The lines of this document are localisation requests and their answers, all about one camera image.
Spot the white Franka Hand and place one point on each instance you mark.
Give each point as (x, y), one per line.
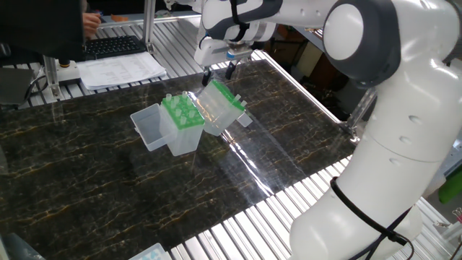
(211, 52)

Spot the clear tip box green rack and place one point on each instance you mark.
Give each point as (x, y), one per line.
(184, 142)
(216, 115)

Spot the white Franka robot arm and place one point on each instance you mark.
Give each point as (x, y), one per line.
(415, 108)

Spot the bare person hand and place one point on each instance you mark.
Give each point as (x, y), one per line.
(90, 25)

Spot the beige cardboard panel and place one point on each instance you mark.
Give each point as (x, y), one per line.
(308, 61)

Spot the white paper stack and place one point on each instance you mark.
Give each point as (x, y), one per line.
(115, 70)

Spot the black keyboard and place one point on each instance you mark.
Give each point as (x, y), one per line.
(112, 46)

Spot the small orange object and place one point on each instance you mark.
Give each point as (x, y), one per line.
(119, 17)

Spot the diagonal aluminium strut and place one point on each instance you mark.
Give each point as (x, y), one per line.
(359, 112)

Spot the white stand base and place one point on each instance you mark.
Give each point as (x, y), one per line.
(70, 74)

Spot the black marble pattern board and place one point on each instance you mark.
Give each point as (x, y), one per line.
(108, 202)

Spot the black computer monitor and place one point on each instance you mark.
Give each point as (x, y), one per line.
(36, 29)

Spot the clear tip box blue rack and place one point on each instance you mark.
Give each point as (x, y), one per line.
(149, 254)

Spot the black flat box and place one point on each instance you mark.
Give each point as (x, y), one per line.
(14, 86)

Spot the green flat object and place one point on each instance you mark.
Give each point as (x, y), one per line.
(451, 189)

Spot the grey rounded object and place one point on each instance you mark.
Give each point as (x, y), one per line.
(18, 251)

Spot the tall aluminium frame post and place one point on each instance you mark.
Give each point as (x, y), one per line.
(148, 21)

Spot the grey metal shelf rail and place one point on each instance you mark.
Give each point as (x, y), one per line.
(310, 38)

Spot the short aluminium frame post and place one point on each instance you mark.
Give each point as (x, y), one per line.
(51, 76)

